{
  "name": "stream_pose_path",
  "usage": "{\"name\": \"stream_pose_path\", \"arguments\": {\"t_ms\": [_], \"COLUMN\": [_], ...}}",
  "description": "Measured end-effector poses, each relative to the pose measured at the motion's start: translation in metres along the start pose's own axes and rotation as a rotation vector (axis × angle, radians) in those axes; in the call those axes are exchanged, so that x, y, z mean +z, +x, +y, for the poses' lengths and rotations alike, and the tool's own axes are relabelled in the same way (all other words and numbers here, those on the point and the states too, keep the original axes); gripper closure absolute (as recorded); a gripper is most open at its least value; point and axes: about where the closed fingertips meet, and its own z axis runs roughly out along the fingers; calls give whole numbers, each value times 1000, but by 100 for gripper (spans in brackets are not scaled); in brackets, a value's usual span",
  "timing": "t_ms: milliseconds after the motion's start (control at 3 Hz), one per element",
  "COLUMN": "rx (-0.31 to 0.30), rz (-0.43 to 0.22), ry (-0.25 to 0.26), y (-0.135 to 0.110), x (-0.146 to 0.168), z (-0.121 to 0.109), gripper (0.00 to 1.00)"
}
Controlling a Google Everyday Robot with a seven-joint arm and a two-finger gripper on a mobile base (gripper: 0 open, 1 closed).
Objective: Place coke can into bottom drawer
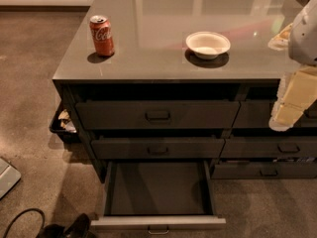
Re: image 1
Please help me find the red coke can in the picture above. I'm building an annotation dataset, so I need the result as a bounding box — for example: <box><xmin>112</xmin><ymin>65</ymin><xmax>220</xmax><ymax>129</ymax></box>
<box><xmin>89</xmin><ymin>15</ymin><xmax>115</xmax><ymax>57</ymax></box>

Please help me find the dark grey drawer cabinet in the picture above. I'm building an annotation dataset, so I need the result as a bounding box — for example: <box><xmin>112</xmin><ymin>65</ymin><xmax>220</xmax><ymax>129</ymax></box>
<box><xmin>53</xmin><ymin>0</ymin><xmax>316</xmax><ymax>177</ymax></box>

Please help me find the black cable loop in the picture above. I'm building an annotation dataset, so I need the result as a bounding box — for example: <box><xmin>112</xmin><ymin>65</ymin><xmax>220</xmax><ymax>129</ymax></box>
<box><xmin>2</xmin><ymin>207</ymin><xmax>47</xmax><ymax>238</ymax></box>

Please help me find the bottom right drawer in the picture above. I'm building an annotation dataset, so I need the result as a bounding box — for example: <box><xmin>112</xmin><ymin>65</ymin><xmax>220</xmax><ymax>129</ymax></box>
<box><xmin>211</xmin><ymin>162</ymin><xmax>317</xmax><ymax>179</ymax></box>

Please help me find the black bin with trash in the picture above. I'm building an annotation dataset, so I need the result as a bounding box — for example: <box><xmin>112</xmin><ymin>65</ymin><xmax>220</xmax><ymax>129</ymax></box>
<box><xmin>49</xmin><ymin>103</ymin><xmax>80</xmax><ymax>144</ymax></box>

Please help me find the grey flat floor object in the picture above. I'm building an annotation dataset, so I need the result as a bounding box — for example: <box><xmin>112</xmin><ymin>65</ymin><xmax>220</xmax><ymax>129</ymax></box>
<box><xmin>0</xmin><ymin>158</ymin><xmax>21</xmax><ymax>199</ymax></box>

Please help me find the open bottom left drawer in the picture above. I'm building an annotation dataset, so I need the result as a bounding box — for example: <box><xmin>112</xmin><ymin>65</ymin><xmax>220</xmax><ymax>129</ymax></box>
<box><xmin>91</xmin><ymin>161</ymin><xmax>226</xmax><ymax>235</ymax></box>

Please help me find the white paper bowl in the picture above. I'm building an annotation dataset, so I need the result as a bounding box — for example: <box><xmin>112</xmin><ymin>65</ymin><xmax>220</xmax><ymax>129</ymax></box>
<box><xmin>185</xmin><ymin>32</ymin><xmax>231</xmax><ymax>60</ymax></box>

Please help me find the middle right drawer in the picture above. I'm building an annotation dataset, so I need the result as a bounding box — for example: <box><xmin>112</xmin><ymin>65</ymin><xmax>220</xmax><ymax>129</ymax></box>
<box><xmin>221</xmin><ymin>137</ymin><xmax>317</xmax><ymax>159</ymax></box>

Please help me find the top left drawer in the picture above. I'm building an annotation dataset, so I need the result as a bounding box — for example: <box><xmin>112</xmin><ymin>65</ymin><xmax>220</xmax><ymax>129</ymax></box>
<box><xmin>75</xmin><ymin>100</ymin><xmax>240</xmax><ymax>129</ymax></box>

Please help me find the middle left drawer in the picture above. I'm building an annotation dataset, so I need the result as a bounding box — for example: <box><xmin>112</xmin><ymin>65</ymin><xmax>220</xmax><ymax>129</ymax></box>
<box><xmin>91</xmin><ymin>137</ymin><xmax>225</xmax><ymax>159</ymax></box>

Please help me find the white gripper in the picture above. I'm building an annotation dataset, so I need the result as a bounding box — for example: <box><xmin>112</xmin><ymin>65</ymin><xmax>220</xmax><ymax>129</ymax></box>
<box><xmin>267</xmin><ymin>0</ymin><xmax>317</xmax><ymax>132</ymax></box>

